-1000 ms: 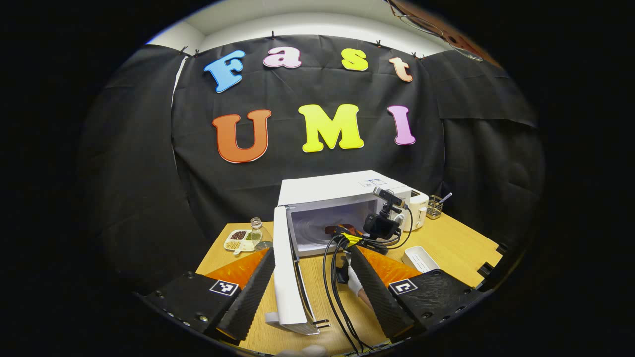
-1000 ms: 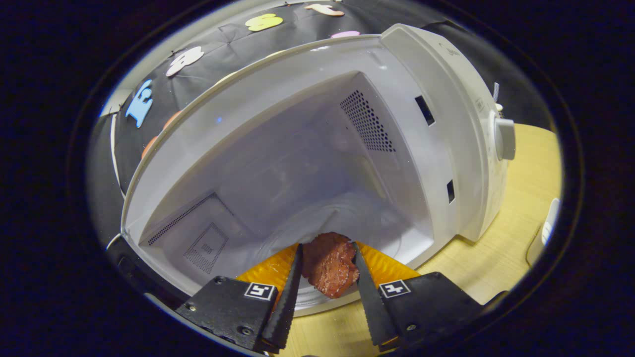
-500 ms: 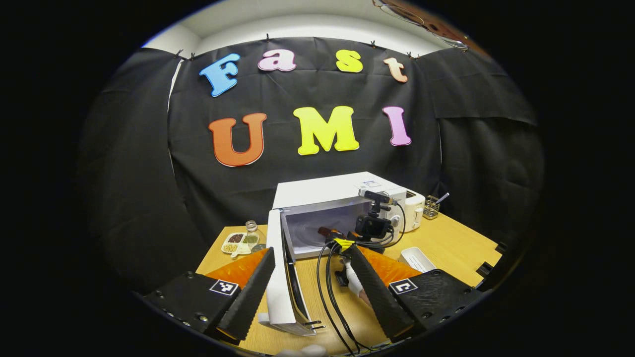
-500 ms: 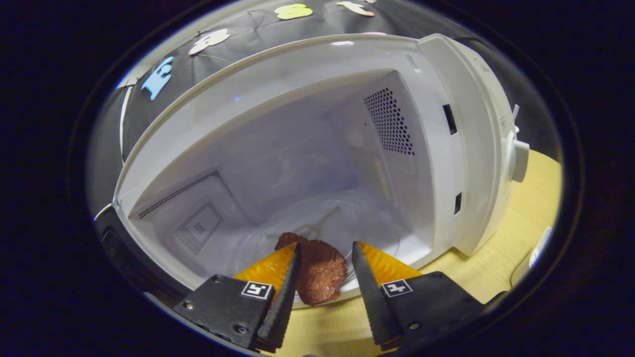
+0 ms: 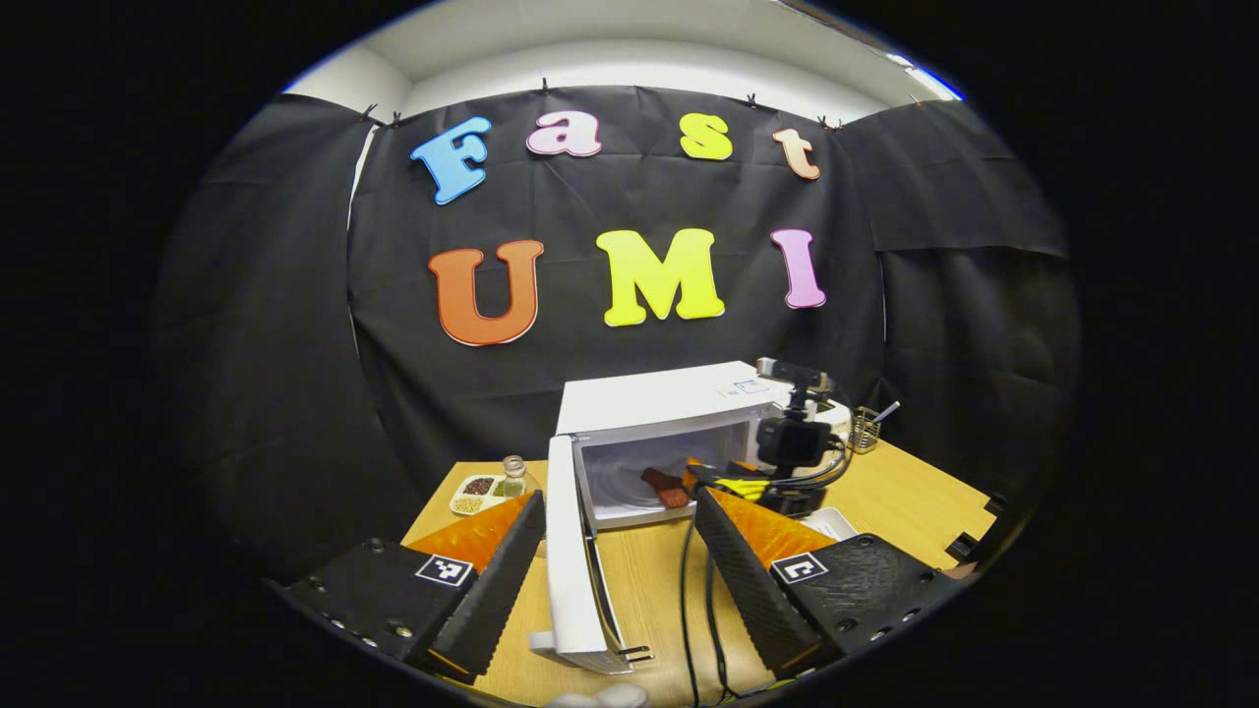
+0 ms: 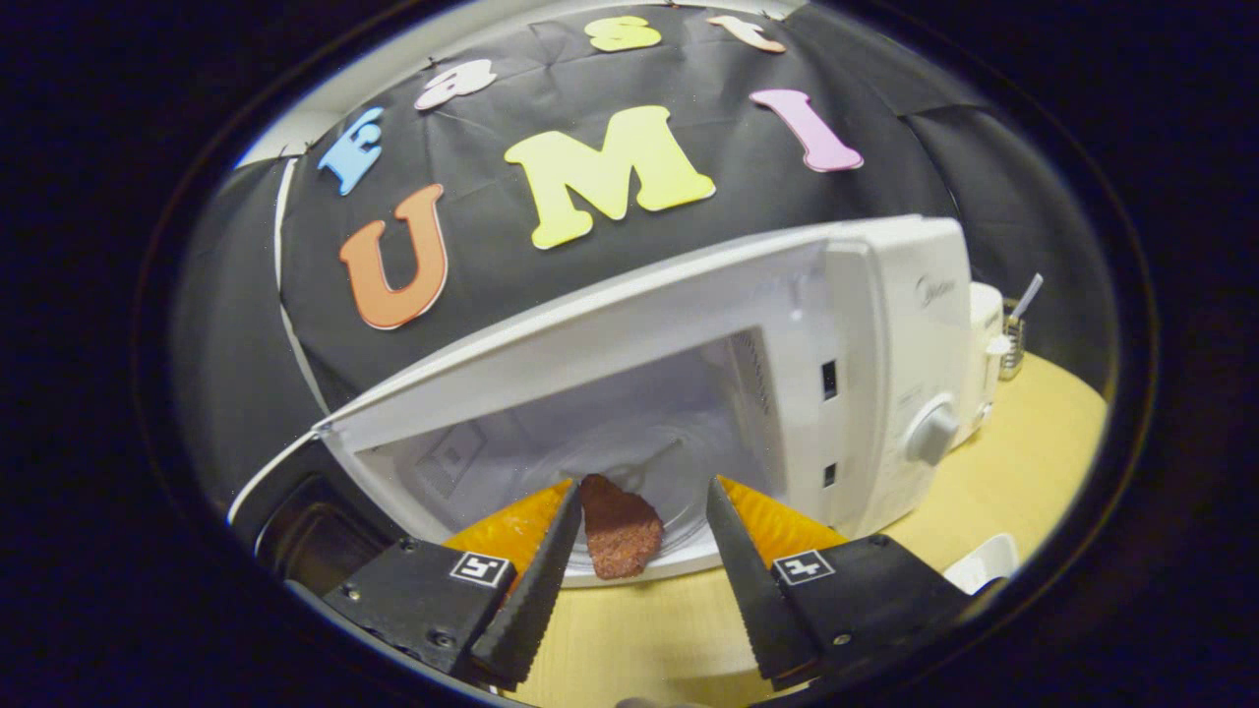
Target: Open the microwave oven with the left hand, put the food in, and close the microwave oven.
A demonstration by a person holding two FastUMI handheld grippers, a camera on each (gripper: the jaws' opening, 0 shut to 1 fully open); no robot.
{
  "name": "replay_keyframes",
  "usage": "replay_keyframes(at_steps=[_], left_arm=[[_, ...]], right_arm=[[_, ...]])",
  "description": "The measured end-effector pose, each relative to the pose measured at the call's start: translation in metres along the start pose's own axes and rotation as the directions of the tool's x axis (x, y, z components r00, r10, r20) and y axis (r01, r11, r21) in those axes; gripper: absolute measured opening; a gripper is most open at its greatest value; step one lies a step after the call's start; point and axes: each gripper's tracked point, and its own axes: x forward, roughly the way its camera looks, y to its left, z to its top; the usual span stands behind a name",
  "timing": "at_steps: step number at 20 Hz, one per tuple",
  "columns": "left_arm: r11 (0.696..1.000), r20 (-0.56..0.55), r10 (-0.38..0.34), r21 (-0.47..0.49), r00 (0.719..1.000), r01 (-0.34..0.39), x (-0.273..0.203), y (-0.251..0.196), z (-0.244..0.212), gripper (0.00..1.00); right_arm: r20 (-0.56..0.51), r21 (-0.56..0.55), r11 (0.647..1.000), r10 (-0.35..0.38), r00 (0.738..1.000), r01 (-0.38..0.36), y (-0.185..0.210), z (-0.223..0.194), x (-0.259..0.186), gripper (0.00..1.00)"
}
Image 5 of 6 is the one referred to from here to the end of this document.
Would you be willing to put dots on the brown meat piece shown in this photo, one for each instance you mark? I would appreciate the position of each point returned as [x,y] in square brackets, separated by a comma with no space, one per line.
[669,489]

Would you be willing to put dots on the white rectangular tray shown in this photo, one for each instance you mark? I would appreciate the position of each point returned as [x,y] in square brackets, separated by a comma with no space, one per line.
[834,521]

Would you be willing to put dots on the glass turntable plate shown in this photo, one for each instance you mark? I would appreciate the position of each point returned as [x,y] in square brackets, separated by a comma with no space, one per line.
[625,482]

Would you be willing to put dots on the black table clamp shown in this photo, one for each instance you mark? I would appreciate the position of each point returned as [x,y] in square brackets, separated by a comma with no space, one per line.
[966,547]
[996,505]

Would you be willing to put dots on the clear bottle with green label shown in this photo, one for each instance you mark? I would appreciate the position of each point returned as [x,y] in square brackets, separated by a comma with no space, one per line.
[513,477]

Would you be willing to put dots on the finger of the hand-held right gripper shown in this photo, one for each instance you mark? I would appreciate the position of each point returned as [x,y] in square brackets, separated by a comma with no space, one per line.
[713,476]

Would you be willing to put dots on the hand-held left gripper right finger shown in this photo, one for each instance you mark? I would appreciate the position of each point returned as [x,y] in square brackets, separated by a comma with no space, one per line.
[748,590]

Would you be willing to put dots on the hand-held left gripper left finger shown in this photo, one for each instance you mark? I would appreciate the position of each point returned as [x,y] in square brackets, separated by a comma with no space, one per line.
[492,590]

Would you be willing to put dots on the small ceiling light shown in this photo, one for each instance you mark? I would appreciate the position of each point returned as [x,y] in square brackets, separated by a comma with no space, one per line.
[925,79]

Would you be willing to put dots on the divided white snack plate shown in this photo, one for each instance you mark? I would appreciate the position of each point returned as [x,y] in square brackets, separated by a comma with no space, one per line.
[474,494]

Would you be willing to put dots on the black backdrop cloth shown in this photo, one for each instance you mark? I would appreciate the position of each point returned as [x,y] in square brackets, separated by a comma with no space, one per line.
[393,393]

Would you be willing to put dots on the white microwave oven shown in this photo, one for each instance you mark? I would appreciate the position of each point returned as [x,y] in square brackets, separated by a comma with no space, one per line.
[649,398]

